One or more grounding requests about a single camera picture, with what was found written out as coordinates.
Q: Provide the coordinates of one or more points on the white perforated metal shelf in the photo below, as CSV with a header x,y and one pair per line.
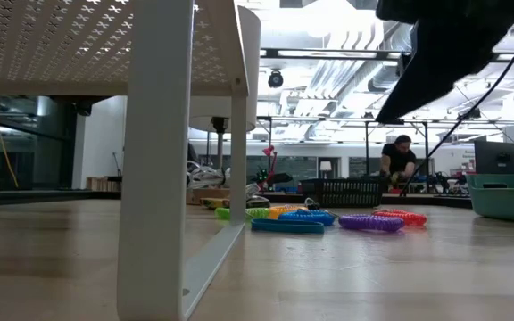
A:
x,y
154,178

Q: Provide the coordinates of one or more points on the black computer monitor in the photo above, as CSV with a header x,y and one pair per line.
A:
x,y
498,156

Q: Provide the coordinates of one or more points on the orange spiral wrist coil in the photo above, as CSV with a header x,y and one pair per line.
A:
x,y
286,209

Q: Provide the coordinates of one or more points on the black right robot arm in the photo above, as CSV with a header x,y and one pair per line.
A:
x,y
440,53

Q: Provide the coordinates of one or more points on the black aluminium table frame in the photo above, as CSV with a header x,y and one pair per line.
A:
x,y
440,201

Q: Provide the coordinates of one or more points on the round black camera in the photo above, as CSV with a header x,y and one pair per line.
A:
x,y
276,79

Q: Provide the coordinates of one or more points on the pink desk lamp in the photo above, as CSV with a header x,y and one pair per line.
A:
x,y
269,151

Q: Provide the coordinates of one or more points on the green spiral wrist coil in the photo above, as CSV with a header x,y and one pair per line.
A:
x,y
257,213

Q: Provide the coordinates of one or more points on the red spiral wrist coil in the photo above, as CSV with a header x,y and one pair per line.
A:
x,y
402,218

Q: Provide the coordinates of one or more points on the wooden crates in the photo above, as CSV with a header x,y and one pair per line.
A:
x,y
103,183

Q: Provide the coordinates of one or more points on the blue wide rubber band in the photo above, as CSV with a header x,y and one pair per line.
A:
x,y
287,227

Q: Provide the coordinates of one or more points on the small white table lamp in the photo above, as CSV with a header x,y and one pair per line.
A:
x,y
325,166

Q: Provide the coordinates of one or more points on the purple spiral wrist coil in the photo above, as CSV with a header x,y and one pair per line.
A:
x,y
370,223

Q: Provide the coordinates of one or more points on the teal plastic bin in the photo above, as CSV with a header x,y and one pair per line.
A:
x,y
507,200

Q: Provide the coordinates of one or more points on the blue spiral wrist coil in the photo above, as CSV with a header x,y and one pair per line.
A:
x,y
307,217

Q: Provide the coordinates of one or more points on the person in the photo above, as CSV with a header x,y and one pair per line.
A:
x,y
398,160

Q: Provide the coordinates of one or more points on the black overhead rail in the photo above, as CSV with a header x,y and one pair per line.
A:
x,y
328,53

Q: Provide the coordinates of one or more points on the black plastic slotted basket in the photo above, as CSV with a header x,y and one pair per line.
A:
x,y
348,192

